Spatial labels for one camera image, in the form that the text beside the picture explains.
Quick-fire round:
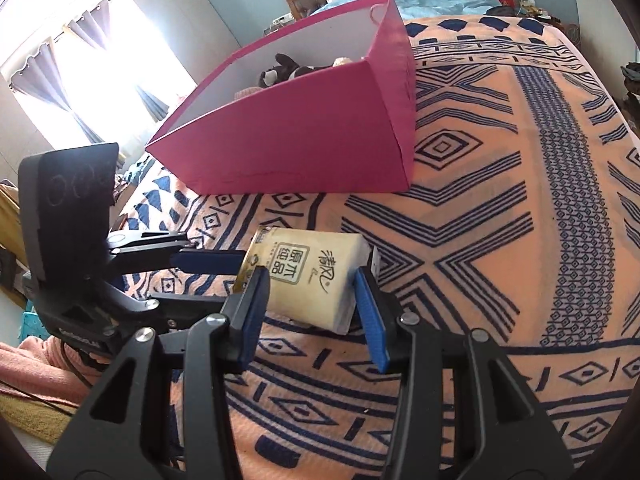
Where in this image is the beige tissue pack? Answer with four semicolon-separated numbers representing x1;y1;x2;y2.
232;226;382;337

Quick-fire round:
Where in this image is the black cable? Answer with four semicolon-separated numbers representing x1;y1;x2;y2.
0;345;96;417

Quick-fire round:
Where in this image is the blue plastic basket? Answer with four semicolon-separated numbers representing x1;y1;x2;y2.
17;310;40;342

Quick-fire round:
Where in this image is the mustard yellow coat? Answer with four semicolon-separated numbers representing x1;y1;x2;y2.
0;182;22;252

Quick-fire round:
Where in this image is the purple curtain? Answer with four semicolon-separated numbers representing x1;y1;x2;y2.
10;47;104;144
62;0;171;123

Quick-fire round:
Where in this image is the orange patterned blanket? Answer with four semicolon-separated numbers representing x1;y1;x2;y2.
117;12;640;480

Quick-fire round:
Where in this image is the pink cardboard box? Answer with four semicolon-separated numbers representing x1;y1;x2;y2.
145;0;417;196

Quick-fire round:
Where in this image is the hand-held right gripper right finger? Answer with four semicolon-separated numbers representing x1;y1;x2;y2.
354;266;576;480

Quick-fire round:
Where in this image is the olive green cloth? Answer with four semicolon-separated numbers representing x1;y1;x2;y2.
0;392;82;447

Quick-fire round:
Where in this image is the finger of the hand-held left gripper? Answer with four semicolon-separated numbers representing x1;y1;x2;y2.
106;231;247;276
126;291;237;334

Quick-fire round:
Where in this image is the brown and white knitted plush toy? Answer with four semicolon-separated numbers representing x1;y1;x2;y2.
257;52;334;87

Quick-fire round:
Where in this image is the person's left forearm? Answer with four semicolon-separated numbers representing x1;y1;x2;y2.
0;335;97;407

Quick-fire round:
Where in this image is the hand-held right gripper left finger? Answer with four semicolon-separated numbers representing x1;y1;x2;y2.
47;266;272;480

